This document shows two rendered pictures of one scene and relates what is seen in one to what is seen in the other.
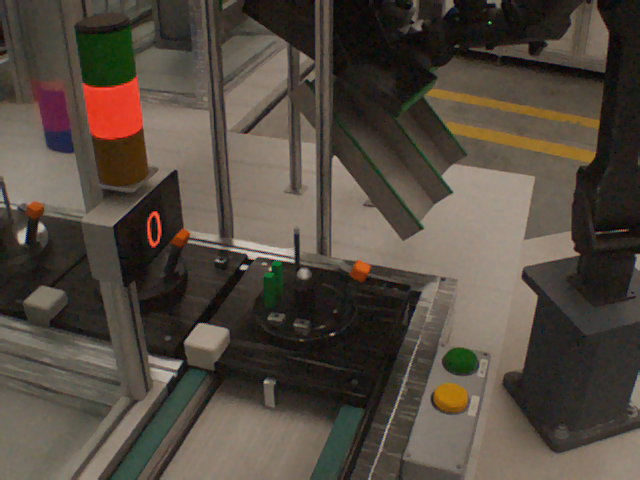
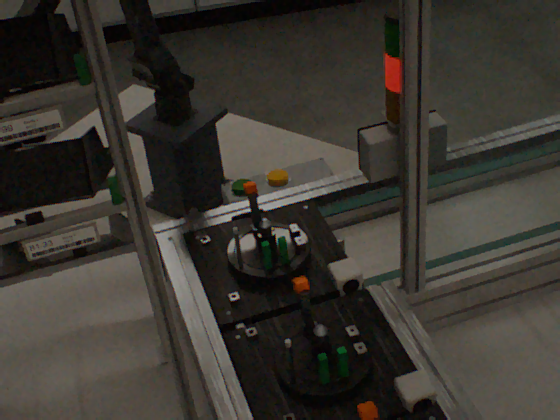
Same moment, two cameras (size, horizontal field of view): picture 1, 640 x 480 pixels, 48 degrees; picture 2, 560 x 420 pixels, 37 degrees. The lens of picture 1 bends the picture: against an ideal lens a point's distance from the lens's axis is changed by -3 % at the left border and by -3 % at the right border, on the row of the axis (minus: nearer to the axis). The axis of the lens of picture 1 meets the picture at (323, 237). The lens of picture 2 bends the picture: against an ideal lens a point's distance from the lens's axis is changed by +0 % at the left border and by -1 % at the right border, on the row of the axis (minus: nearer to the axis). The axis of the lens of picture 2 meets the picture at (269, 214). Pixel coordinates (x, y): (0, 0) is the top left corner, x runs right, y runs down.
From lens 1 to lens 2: 164 cm
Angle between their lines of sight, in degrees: 91
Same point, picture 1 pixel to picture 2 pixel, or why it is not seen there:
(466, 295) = (108, 280)
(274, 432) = (355, 248)
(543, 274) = (180, 134)
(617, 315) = (199, 103)
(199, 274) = (277, 338)
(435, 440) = (312, 171)
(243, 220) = not seen: outside the picture
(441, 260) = (64, 314)
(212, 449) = (396, 261)
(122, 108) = not seen: hidden behind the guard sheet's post
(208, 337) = (346, 265)
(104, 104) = not seen: hidden behind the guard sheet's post
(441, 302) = (187, 221)
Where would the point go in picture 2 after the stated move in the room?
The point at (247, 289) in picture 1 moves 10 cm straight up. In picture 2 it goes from (267, 301) to (261, 254)
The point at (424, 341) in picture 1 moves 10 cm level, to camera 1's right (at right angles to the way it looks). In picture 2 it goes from (234, 210) to (205, 186)
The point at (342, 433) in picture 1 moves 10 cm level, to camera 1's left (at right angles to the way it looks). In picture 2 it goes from (338, 207) to (375, 232)
